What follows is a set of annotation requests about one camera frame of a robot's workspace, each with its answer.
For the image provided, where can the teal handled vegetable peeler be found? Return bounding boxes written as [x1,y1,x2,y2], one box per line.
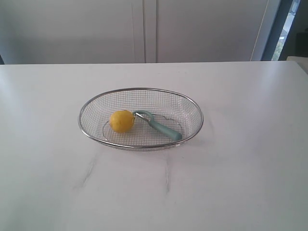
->
[133,110,182,141]

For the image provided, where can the yellow lemon with sticker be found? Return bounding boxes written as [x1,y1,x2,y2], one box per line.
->
[109,110,135,133]

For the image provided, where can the oval metal mesh basket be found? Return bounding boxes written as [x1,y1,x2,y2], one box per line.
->
[78,88,204,151]

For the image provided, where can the white cabinet doors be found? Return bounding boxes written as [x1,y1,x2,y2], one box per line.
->
[0,0,279,64]

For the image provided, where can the dark window frame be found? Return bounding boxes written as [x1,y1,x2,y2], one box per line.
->
[261,0,308,61]

